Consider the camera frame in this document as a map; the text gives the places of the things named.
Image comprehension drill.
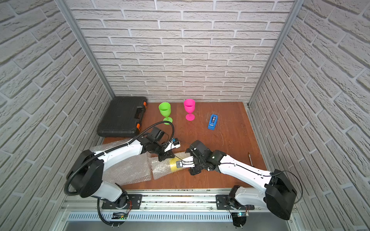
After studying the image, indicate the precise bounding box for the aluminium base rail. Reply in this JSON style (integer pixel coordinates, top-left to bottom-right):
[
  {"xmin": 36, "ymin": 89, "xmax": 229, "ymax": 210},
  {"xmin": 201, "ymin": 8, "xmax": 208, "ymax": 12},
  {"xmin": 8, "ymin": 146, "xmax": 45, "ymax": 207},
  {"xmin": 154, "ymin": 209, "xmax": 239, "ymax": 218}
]
[{"xmin": 59, "ymin": 187, "xmax": 271, "ymax": 223}]

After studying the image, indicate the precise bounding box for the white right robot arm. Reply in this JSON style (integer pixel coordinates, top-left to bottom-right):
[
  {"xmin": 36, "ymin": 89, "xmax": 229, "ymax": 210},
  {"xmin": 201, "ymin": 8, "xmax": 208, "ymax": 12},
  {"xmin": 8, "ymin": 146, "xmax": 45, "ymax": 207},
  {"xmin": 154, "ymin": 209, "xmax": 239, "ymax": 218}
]
[{"xmin": 178, "ymin": 148, "xmax": 297, "ymax": 220}]

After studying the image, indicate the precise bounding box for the green plastic wine glass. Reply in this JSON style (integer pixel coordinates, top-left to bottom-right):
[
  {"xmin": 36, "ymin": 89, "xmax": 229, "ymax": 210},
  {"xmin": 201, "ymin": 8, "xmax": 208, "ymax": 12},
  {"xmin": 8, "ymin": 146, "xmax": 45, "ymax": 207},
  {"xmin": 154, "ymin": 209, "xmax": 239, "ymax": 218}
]
[{"xmin": 159, "ymin": 102, "xmax": 172, "ymax": 125}]

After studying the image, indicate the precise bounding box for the black handled screwdriver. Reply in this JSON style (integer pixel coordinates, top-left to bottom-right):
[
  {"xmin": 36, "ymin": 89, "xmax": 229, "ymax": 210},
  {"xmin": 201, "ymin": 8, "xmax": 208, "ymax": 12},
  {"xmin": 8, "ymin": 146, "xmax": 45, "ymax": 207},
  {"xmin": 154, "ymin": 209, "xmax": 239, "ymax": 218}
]
[{"xmin": 248, "ymin": 153, "xmax": 254, "ymax": 167}]

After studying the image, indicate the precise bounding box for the blue tape dispenser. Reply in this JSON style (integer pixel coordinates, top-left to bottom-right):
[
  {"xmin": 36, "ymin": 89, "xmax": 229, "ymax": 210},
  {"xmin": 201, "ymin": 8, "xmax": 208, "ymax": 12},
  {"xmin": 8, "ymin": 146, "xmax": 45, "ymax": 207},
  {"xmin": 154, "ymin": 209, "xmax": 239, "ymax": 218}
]
[{"xmin": 208, "ymin": 114, "xmax": 218, "ymax": 131}]

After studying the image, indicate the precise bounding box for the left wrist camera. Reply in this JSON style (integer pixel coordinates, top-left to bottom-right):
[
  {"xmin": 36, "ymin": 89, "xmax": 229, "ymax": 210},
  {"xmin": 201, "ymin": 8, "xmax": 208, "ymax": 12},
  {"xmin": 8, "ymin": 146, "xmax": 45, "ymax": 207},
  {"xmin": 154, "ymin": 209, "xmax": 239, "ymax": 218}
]
[{"xmin": 146, "ymin": 127, "xmax": 165, "ymax": 142}]

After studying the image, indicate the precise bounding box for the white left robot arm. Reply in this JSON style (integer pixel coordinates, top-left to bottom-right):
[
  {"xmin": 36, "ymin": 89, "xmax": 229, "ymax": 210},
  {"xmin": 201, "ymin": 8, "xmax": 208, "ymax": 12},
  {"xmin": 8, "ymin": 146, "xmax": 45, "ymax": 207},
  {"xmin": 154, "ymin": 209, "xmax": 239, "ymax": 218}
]
[{"xmin": 64, "ymin": 136, "xmax": 179, "ymax": 208}]

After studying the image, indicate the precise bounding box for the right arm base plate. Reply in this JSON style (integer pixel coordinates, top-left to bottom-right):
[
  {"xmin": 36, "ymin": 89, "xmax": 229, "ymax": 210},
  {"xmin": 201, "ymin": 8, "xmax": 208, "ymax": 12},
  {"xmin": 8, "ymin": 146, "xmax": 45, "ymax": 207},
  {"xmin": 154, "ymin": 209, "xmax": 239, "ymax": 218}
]
[{"xmin": 215, "ymin": 194, "xmax": 255, "ymax": 210}]

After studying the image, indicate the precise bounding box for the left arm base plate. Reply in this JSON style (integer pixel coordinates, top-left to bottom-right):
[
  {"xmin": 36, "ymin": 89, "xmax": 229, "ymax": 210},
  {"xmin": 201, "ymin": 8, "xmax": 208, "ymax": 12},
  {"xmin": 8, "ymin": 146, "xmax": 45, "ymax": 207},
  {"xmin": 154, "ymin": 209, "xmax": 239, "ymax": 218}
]
[{"xmin": 102, "ymin": 193, "xmax": 143, "ymax": 210}]

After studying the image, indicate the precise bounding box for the yellow plastic wine glass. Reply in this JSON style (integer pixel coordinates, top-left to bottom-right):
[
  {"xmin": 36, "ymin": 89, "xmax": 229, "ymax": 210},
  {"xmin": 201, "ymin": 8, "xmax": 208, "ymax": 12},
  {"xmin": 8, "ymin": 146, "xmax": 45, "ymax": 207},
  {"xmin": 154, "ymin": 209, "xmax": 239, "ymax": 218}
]
[{"xmin": 170, "ymin": 157, "xmax": 194, "ymax": 172}]

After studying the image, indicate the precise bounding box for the black plastic tool case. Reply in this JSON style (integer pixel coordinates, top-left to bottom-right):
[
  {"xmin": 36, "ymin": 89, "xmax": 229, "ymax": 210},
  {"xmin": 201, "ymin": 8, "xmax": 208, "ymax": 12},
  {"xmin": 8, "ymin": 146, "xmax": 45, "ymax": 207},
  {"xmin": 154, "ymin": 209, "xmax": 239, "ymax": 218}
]
[{"xmin": 97, "ymin": 96, "xmax": 147, "ymax": 137}]

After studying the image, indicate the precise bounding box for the pink plastic wine glass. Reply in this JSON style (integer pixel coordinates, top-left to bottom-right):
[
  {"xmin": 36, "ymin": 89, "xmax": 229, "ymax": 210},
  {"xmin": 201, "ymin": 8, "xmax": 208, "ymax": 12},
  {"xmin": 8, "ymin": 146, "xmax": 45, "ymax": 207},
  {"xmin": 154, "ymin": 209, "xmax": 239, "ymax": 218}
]
[{"xmin": 184, "ymin": 99, "xmax": 196, "ymax": 121}]

